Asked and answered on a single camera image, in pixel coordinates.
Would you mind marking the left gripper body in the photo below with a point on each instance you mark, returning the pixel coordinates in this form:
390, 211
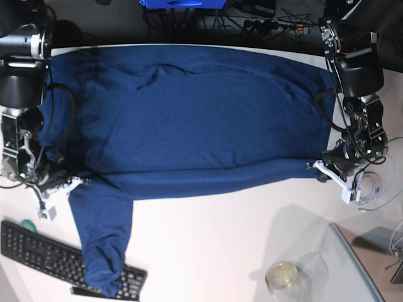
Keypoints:
343, 159

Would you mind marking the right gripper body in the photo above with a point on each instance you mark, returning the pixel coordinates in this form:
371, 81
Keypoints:
50, 179

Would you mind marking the blue t-shirt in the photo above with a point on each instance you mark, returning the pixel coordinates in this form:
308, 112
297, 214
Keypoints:
171, 121

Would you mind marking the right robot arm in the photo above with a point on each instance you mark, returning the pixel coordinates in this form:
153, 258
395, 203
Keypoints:
26, 44

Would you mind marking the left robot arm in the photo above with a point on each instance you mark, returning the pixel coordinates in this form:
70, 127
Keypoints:
351, 31

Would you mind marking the green tape roll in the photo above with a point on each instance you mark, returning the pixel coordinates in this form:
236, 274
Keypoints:
28, 225

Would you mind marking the black keyboard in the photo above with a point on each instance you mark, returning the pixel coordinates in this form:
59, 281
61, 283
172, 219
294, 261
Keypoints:
47, 256

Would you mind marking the clear glass jar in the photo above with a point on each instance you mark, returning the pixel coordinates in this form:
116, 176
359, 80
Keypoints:
304, 279

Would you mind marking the black power strip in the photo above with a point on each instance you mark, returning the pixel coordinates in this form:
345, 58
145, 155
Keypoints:
269, 25

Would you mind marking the blue box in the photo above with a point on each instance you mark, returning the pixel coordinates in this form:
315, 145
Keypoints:
168, 4

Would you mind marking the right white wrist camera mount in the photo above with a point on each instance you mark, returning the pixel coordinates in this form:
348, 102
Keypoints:
45, 207

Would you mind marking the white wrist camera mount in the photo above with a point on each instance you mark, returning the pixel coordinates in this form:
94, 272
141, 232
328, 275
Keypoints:
45, 207
350, 185

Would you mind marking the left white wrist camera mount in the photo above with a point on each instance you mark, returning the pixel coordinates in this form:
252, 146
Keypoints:
350, 185

